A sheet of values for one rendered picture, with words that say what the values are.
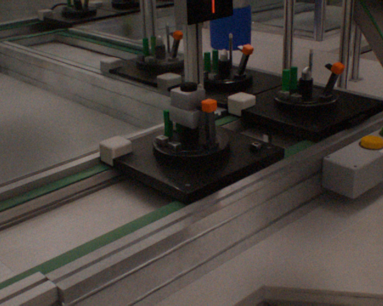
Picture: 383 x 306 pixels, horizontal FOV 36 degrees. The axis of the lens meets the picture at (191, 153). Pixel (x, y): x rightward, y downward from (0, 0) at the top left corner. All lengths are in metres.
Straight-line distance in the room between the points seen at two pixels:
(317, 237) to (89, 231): 0.38
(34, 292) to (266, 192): 0.41
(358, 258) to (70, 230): 0.46
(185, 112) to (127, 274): 0.33
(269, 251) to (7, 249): 0.41
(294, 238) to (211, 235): 0.18
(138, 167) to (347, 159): 0.36
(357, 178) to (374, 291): 0.22
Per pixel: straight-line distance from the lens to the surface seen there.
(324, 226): 1.04
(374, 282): 0.93
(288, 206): 1.02
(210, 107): 0.98
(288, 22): 1.53
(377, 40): 1.42
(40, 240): 0.94
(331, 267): 0.94
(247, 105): 1.26
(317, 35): 2.32
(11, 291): 0.76
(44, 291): 0.75
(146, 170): 0.99
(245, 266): 0.93
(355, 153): 1.08
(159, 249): 0.82
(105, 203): 1.01
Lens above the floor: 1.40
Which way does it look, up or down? 24 degrees down
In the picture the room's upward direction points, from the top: 2 degrees counter-clockwise
